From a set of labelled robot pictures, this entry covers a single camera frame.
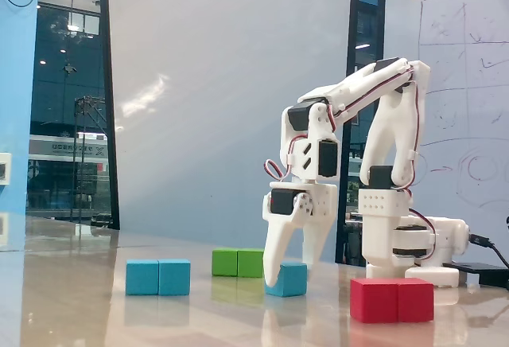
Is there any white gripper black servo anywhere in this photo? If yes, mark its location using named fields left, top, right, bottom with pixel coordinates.
left=262, top=181, right=340, bottom=287

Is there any small blue cube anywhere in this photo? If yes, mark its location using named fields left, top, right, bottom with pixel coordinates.
left=265, top=260, right=309, bottom=298

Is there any long green block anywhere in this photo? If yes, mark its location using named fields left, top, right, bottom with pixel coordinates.
left=211, top=248, right=266, bottom=279

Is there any long red block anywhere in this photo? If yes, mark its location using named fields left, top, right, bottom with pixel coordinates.
left=349, top=277, right=435, bottom=324

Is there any long blue block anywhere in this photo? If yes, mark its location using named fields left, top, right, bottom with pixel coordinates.
left=125, top=258, right=192, bottom=297

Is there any flat black box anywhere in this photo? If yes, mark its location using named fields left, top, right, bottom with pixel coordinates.
left=442, top=261, right=509, bottom=287

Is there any whiteboard with marker drawings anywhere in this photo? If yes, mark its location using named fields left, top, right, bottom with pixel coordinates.
left=381, top=0, right=509, bottom=280

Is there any wrist servo wire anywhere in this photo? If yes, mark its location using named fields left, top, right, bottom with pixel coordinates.
left=265, top=134, right=309, bottom=184

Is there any base servo wire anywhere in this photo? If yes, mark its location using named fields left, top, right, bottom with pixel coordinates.
left=408, top=207, right=438, bottom=263

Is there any forearm servo wire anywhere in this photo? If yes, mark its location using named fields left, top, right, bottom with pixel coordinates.
left=329, top=64, right=417, bottom=129

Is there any upper arm servo wire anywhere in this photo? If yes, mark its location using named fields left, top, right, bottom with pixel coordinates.
left=401, top=78, right=425, bottom=199

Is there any black power cable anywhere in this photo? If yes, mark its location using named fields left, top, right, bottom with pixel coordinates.
left=468, top=233, right=509, bottom=269

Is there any black window frame post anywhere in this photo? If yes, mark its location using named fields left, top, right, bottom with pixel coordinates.
left=98, top=0, right=121, bottom=231

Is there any white wall switch panel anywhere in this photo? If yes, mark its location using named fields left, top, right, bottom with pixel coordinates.
left=0, top=151, right=13, bottom=185

